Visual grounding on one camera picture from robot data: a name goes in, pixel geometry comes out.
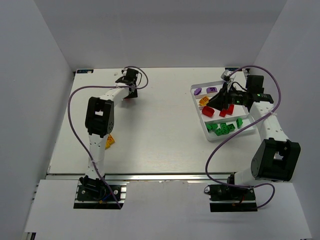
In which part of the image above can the green lego under gripper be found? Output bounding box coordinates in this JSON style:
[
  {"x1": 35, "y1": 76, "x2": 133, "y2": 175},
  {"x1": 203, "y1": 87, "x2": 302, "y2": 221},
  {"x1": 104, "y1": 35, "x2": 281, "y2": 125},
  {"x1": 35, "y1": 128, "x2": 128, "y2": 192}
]
[{"x1": 227, "y1": 123, "x2": 236, "y2": 132}]

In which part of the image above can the red half-round lego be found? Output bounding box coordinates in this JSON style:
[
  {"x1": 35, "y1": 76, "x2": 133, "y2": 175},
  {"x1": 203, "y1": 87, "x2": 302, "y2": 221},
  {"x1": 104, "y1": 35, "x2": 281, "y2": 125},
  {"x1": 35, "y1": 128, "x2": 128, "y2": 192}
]
[{"x1": 201, "y1": 106, "x2": 215, "y2": 118}]

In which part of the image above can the green lego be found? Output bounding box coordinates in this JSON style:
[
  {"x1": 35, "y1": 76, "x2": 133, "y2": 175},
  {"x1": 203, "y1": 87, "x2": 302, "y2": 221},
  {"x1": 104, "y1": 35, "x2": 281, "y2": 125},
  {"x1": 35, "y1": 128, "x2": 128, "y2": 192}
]
[
  {"x1": 227, "y1": 123, "x2": 236, "y2": 132},
  {"x1": 214, "y1": 128, "x2": 224, "y2": 136},
  {"x1": 210, "y1": 123, "x2": 218, "y2": 131}
]

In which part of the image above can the green square lego brick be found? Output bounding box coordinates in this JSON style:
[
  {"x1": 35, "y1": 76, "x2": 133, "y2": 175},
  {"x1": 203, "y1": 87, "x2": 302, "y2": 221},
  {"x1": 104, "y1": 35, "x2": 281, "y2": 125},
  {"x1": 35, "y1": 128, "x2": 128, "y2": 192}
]
[{"x1": 236, "y1": 117, "x2": 243, "y2": 129}]

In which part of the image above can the small red square lego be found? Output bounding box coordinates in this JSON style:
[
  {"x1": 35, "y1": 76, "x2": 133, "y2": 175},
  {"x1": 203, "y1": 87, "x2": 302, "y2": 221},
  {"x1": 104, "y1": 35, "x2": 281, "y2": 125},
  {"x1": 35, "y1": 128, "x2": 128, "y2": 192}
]
[{"x1": 219, "y1": 110, "x2": 227, "y2": 118}]

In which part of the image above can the blue label sticker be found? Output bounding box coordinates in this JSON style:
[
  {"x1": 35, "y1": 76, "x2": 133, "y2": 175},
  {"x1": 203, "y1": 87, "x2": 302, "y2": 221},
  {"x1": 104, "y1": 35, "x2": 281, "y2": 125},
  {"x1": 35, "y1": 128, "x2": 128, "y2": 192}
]
[
  {"x1": 224, "y1": 67, "x2": 238, "y2": 72},
  {"x1": 76, "y1": 69, "x2": 94, "y2": 74}
]

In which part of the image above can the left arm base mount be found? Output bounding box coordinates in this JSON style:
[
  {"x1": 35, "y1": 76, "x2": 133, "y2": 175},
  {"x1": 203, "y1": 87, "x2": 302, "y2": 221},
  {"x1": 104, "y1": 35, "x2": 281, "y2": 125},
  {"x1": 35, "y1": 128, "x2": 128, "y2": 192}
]
[{"x1": 73, "y1": 176, "x2": 126, "y2": 210}]

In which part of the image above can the blue label sticker right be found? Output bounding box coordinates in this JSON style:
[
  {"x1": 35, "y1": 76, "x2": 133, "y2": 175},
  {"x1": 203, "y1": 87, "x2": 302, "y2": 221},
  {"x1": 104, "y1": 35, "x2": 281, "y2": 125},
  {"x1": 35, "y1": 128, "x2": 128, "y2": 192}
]
[{"x1": 224, "y1": 67, "x2": 238, "y2": 72}]

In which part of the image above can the purple curved lego piece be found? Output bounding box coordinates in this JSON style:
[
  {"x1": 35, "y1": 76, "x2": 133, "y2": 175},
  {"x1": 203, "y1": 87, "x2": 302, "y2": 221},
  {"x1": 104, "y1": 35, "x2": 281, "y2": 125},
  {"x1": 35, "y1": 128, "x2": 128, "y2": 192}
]
[{"x1": 194, "y1": 87, "x2": 202, "y2": 96}]

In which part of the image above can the yellow round lego piece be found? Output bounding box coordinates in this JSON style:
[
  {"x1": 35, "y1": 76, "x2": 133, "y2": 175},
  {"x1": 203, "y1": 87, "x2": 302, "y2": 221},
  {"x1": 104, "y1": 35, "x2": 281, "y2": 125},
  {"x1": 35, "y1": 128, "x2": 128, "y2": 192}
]
[{"x1": 198, "y1": 96, "x2": 210, "y2": 106}]

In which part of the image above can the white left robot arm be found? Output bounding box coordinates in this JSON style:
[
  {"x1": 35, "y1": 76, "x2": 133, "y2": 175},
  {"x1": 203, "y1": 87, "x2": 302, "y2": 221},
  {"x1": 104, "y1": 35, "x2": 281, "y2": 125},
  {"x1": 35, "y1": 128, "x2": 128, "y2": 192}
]
[{"x1": 79, "y1": 68, "x2": 139, "y2": 188}]

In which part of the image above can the small green lego brick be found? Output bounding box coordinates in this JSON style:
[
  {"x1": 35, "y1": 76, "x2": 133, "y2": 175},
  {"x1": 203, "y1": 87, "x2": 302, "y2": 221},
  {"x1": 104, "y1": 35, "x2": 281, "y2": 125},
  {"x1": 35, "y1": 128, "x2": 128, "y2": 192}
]
[{"x1": 206, "y1": 124, "x2": 212, "y2": 132}]

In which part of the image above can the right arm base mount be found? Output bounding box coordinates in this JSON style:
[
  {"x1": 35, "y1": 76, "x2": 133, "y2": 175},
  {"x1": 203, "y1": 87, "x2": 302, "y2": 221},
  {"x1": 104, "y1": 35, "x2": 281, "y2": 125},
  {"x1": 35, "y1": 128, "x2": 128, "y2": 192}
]
[{"x1": 203, "y1": 184, "x2": 258, "y2": 213}]

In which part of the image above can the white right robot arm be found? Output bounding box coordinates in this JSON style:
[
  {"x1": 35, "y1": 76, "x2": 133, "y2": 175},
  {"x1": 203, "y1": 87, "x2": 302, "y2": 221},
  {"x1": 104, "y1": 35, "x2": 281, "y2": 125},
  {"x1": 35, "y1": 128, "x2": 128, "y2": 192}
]
[{"x1": 207, "y1": 75, "x2": 301, "y2": 188}]

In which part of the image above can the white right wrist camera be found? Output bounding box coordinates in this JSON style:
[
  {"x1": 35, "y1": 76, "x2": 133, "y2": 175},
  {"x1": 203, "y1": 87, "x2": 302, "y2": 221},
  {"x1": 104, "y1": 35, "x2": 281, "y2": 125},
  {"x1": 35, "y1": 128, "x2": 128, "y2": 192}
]
[{"x1": 220, "y1": 69, "x2": 236, "y2": 88}]

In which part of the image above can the blue label sticker left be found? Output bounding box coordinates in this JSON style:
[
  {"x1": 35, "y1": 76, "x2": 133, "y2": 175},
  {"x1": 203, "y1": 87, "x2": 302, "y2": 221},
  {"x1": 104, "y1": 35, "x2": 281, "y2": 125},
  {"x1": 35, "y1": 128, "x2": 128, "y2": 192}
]
[{"x1": 76, "y1": 69, "x2": 94, "y2": 74}]

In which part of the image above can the purple lego plate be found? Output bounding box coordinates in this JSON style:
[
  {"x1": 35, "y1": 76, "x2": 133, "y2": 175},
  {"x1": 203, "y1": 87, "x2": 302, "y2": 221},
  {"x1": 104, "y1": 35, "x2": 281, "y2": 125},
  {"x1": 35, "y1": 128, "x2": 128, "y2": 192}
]
[{"x1": 206, "y1": 87, "x2": 218, "y2": 94}]

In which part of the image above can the red long lego brick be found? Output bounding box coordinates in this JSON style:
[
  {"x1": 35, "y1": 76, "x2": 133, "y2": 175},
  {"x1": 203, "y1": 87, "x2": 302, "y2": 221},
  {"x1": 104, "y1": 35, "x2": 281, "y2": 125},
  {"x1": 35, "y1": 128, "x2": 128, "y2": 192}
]
[{"x1": 226, "y1": 104, "x2": 235, "y2": 116}]

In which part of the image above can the white divided sorting tray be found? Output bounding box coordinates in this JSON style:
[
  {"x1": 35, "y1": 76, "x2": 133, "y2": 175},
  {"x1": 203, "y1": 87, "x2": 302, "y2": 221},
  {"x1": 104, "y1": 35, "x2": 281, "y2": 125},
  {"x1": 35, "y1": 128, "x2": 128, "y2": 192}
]
[{"x1": 190, "y1": 79, "x2": 258, "y2": 143}]

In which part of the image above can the green thin lego plate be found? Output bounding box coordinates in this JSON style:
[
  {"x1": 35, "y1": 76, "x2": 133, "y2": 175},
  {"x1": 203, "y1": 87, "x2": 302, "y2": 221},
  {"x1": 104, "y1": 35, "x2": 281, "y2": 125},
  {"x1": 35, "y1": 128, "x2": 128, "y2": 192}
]
[{"x1": 220, "y1": 123, "x2": 230, "y2": 135}]

